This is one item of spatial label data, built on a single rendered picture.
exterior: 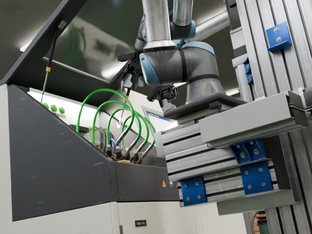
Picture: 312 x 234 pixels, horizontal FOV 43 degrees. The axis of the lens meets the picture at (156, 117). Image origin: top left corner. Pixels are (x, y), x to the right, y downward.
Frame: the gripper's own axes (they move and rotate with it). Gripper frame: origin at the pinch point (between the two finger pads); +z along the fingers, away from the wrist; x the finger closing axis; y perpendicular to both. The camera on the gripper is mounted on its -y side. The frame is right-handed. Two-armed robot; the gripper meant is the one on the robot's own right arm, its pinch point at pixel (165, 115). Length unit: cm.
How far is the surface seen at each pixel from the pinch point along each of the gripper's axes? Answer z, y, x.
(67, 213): 43, -27, -47
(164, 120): -16, -34, 61
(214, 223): 55, -3, 44
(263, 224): 63, -36, 235
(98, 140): -2, -57, 15
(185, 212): 48.5, -3.0, 11.3
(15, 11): -317, -365, 220
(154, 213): 48, -3, -18
